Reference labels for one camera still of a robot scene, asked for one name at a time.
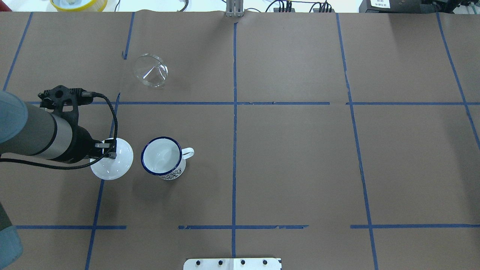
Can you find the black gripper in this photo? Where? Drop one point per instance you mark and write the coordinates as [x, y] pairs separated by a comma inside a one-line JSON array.
[[81, 144]]

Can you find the white cup lid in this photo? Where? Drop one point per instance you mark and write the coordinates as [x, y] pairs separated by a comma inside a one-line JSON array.
[[111, 169]]

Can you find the clear glass funnel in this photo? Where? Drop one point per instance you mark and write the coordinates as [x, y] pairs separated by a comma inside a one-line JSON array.
[[151, 70]]

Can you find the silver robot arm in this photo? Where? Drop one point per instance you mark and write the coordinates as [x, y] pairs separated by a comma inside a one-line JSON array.
[[51, 131]]

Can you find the white enamel cup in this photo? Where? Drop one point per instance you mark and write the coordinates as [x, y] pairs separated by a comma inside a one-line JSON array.
[[164, 157]]

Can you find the yellow tape roll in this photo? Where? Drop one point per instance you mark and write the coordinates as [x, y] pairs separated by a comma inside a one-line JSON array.
[[79, 5]]

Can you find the brown paper table cover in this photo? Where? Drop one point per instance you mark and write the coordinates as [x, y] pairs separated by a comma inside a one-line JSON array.
[[332, 141]]

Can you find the black box with label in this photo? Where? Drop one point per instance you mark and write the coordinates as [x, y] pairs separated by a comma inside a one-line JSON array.
[[396, 6]]

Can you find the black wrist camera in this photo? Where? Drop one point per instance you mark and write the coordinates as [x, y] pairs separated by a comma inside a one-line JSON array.
[[64, 102]]

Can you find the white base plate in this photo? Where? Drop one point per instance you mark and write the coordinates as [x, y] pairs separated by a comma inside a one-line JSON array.
[[233, 264]]

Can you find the aluminium frame post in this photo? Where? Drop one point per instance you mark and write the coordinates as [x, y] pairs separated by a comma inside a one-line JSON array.
[[234, 8]]

